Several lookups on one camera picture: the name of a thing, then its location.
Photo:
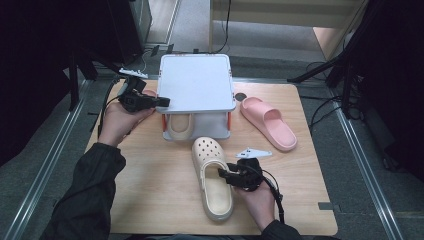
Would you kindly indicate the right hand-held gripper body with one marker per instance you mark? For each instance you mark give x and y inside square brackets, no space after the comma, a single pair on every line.
[250,175]

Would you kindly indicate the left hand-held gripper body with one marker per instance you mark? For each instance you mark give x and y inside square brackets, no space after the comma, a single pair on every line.
[133,98]

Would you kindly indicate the cream clog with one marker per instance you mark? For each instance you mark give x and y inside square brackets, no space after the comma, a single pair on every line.
[180,128]
[215,196]

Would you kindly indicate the white two-tier shoe rack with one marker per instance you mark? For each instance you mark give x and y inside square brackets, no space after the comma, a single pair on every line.
[195,83]

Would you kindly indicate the person's left hand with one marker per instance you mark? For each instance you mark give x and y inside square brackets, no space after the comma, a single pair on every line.
[116,125]

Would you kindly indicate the person's right hand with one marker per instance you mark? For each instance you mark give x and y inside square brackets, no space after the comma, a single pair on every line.
[261,205]

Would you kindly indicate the black floor plug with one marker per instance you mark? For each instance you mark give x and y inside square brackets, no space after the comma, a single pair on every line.
[155,50]
[170,48]

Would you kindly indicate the black metal stand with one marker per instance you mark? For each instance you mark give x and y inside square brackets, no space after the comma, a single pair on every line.
[74,86]

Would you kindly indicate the dark round table grommet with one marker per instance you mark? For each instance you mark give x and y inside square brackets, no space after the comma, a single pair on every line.
[240,97]

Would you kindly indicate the grey cabinet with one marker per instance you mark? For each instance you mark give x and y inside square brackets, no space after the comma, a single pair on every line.
[143,20]

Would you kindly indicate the black curtain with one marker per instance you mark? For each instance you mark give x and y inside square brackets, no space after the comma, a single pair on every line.
[33,50]
[400,66]

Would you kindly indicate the black tripod stand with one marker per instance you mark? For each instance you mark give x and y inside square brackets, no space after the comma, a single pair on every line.
[320,68]

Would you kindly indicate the beige wooden partition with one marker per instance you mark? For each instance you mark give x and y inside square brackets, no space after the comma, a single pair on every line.
[283,13]

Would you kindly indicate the grey table bracket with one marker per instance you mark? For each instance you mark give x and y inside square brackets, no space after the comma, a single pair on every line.
[328,206]
[56,202]

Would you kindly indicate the metal floor rail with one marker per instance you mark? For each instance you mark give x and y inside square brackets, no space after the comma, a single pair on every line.
[50,160]
[366,173]

